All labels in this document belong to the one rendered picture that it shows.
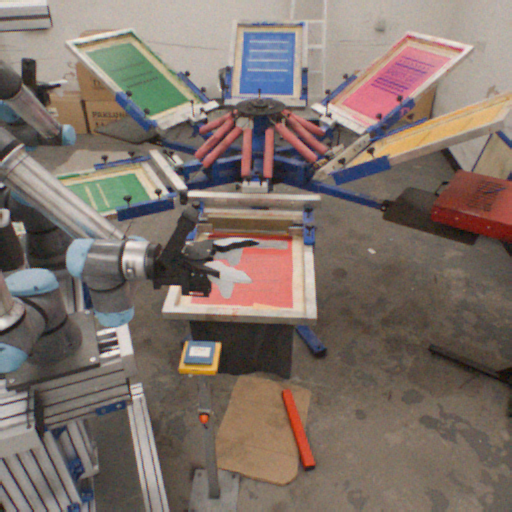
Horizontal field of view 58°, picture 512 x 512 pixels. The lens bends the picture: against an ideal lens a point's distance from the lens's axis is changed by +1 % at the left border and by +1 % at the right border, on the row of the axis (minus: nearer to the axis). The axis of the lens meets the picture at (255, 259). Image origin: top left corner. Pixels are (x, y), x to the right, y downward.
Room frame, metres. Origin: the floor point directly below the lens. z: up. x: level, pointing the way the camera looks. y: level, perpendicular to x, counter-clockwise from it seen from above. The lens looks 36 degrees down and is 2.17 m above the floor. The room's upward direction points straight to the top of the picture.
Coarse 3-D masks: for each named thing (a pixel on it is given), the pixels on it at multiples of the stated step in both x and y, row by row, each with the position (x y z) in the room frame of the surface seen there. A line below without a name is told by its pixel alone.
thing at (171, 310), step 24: (192, 240) 1.76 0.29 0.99; (312, 264) 1.58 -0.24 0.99; (312, 288) 1.41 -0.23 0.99; (168, 312) 1.28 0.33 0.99; (192, 312) 1.27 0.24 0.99; (216, 312) 1.27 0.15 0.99; (240, 312) 1.27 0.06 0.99; (264, 312) 1.27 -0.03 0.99; (288, 312) 1.27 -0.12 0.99; (312, 312) 1.27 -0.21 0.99
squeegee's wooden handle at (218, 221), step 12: (216, 216) 1.86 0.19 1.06; (228, 216) 1.86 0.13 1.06; (240, 216) 1.86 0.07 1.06; (252, 216) 1.86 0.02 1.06; (264, 216) 1.86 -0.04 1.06; (288, 216) 1.86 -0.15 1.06; (216, 228) 1.86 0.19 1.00; (228, 228) 1.85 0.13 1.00; (240, 228) 1.85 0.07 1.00; (252, 228) 1.85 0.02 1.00; (264, 228) 1.84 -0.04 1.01; (276, 228) 1.84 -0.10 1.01; (288, 228) 1.83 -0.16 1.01
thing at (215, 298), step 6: (210, 234) 1.87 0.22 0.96; (216, 234) 1.87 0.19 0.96; (222, 234) 1.87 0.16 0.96; (228, 234) 1.87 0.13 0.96; (234, 234) 1.87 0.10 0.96; (240, 234) 1.87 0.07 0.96; (246, 234) 1.87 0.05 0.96; (246, 252) 1.72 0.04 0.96; (198, 294) 1.42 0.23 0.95; (210, 294) 1.42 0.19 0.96; (216, 294) 1.42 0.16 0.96; (234, 294) 1.42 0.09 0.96; (240, 294) 1.42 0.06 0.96; (192, 300) 1.38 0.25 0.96; (198, 300) 1.38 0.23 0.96; (204, 300) 1.38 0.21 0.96; (210, 300) 1.38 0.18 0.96; (216, 300) 1.38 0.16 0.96; (222, 300) 1.38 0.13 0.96; (228, 300) 1.38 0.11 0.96; (234, 300) 1.38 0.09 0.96; (240, 300) 1.38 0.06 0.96
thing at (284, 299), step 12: (288, 240) 1.81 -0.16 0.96; (252, 252) 1.72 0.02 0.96; (264, 252) 1.72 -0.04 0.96; (276, 252) 1.72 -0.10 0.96; (288, 252) 1.72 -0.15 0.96; (288, 264) 1.62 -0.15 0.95; (288, 276) 1.54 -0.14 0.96; (288, 288) 1.46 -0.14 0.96; (252, 300) 1.38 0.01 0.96; (264, 300) 1.38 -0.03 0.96; (276, 300) 1.38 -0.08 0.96; (288, 300) 1.38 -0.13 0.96
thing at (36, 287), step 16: (16, 272) 0.89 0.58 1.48; (32, 272) 0.89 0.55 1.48; (48, 272) 0.89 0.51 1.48; (16, 288) 0.82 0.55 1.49; (32, 288) 0.82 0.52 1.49; (48, 288) 0.84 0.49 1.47; (32, 304) 0.79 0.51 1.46; (48, 304) 0.82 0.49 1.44; (64, 304) 0.88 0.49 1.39; (48, 320) 0.80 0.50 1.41
